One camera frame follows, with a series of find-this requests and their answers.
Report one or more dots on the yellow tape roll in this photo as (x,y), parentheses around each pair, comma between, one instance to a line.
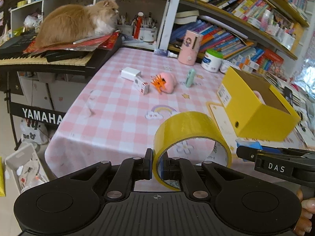
(190,135)

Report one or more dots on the white yellow-bordered mat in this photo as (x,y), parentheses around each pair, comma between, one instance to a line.
(218,114)

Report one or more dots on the wooden bookshelf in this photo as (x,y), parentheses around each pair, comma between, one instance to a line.
(300,24)

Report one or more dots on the orange fluffy cat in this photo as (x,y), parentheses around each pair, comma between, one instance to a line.
(73,22)

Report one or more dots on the yellow cardboard box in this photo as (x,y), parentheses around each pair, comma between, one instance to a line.
(273,121)

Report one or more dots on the black smartphone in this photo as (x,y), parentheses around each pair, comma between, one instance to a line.
(287,92)

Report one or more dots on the small white red box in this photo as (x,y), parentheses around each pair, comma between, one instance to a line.
(141,85)

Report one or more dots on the red paper stack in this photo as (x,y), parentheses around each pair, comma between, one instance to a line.
(105,42)

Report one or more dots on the pink plush toy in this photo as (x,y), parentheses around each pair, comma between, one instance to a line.
(168,82)

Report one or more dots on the white jar green lid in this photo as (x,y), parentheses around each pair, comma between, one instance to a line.
(212,61)

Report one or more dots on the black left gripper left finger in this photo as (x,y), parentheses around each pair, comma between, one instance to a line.
(68,204)

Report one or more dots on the pink cylindrical humidifier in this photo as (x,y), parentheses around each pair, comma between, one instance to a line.
(190,48)

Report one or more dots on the white power adapter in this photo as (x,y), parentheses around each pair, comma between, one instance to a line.
(130,73)

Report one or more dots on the black Yamaha keyboard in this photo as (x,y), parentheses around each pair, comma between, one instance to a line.
(40,88)

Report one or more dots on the pink checkered tablecloth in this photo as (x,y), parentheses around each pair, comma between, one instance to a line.
(112,120)

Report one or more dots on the right hand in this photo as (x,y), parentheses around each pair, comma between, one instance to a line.
(304,225)

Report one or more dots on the white storage bin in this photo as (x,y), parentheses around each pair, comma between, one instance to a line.
(26,168)

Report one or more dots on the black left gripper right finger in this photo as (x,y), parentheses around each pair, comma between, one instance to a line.
(216,200)

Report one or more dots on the white pen holder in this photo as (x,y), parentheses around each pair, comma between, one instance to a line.
(148,34)

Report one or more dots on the orange hair claw clip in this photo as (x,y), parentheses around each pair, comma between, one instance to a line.
(158,82)

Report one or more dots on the pink plush in box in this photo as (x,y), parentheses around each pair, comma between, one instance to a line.
(259,96)

